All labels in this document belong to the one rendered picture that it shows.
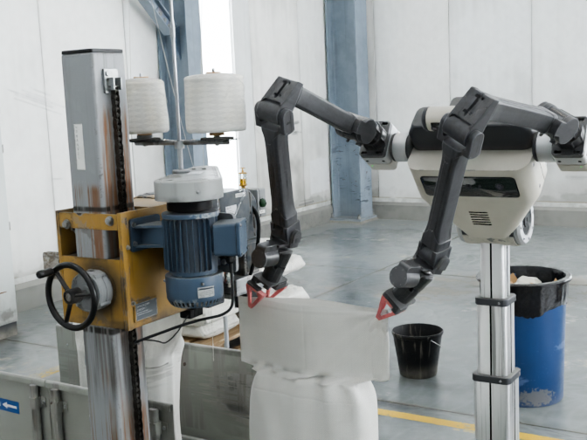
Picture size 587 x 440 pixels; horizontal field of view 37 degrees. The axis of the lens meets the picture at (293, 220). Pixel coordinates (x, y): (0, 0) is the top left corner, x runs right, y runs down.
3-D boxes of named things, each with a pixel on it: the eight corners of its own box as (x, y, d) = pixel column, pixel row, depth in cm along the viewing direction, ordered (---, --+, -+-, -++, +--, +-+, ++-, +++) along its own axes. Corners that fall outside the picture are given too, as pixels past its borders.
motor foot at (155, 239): (186, 246, 236) (184, 214, 234) (157, 254, 226) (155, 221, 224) (160, 244, 241) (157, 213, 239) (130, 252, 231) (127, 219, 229)
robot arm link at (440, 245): (488, 130, 206) (455, 109, 212) (471, 136, 203) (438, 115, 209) (452, 270, 232) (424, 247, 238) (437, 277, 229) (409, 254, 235)
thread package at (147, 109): (180, 133, 256) (176, 74, 254) (147, 136, 244) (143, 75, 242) (141, 134, 264) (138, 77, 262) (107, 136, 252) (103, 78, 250)
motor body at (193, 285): (235, 299, 236) (231, 208, 233) (200, 312, 223) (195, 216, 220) (190, 295, 244) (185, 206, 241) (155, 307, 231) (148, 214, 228)
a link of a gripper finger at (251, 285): (237, 302, 260) (248, 277, 257) (251, 297, 266) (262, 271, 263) (253, 315, 258) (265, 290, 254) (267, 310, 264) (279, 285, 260)
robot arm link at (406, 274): (452, 258, 230) (429, 240, 235) (427, 257, 221) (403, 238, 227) (431, 296, 234) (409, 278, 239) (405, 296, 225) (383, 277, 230)
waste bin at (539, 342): (583, 386, 474) (583, 268, 465) (556, 417, 431) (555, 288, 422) (496, 374, 500) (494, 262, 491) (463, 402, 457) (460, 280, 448)
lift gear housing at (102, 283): (114, 310, 232) (112, 268, 230) (100, 314, 227) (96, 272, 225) (86, 305, 237) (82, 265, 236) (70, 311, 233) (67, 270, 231)
